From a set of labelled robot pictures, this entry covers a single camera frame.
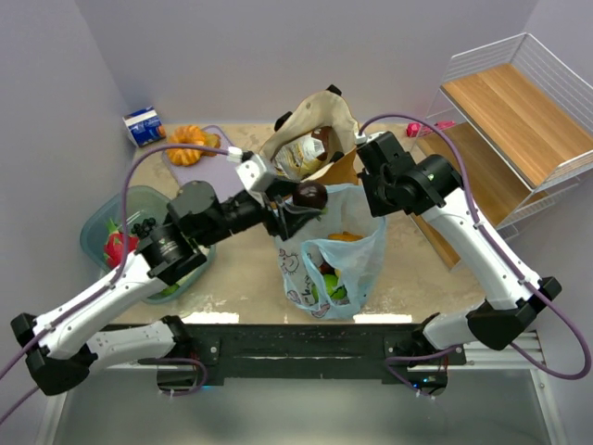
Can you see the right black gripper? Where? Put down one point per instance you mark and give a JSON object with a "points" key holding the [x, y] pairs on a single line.
{"points": [[375, 151]]}

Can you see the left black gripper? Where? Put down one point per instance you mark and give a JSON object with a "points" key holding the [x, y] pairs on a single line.
{"points": [[280, 215]]}

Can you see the dark red plum toy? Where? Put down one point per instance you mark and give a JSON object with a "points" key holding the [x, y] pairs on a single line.
{"points": [[310, 194]]}

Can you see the yellow ginger root toy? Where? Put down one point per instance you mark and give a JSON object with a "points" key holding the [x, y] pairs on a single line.
{"points": [[345, 237]]}

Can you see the brown white chips bag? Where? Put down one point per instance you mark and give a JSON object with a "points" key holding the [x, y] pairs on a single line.
{"points": [[311, 155]]}

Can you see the light blue plastic bag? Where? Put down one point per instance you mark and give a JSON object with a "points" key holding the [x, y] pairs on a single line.
{"points": [[357, 264]]}

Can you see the green watermelon toy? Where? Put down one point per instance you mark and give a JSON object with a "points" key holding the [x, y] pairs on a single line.
{"points": [[333, 289]]}

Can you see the brown Trader Joe's tote bag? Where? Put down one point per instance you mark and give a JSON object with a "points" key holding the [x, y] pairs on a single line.
{"points": [[325, 108]]}

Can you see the orange pumpkin toy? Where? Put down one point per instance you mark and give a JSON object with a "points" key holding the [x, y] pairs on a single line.
{"points": [[326, 268]]}

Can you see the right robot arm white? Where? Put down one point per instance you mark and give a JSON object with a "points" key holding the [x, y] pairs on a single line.
{"points": [[434, 191]]}

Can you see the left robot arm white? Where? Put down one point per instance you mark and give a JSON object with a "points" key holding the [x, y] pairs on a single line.
{"points": [[65, 345]]}

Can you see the pink wrapped item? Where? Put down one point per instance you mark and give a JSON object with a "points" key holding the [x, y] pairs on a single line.
{"points": [[415, 129]]}

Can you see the lavender cutting board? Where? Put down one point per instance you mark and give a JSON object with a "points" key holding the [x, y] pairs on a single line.
{"points": [[216, 170]]}

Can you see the orange bundt cake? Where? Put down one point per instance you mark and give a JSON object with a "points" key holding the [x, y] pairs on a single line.
{"points": [[191, 135]]}

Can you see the green leafy vegetable toy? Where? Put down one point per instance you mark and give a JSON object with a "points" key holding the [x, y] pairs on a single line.
{"points": [[169, 290]]}

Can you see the dark blueberry bunch toy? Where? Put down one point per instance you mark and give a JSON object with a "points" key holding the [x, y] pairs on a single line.
{"points": [[144, 225]]}

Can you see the teal fruit tray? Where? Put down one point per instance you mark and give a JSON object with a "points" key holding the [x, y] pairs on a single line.
{"points": [[142, 202]]}

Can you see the pink dragon fruit toy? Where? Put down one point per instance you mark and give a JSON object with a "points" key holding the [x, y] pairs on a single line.
{"points": [[113, 248]]}

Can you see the blue white carton box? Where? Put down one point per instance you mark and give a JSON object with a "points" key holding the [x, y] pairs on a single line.
{"points": [[144, 127]]}

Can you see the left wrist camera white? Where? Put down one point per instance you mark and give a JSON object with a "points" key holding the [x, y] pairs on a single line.
{"points": [[255, 172]]}

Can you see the white wire wooden shelf rack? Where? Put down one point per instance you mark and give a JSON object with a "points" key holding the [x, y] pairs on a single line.
{"points": [[522, 121]]}

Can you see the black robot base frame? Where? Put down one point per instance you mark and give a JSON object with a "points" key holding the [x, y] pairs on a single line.
{"points": [[390, 353]]}

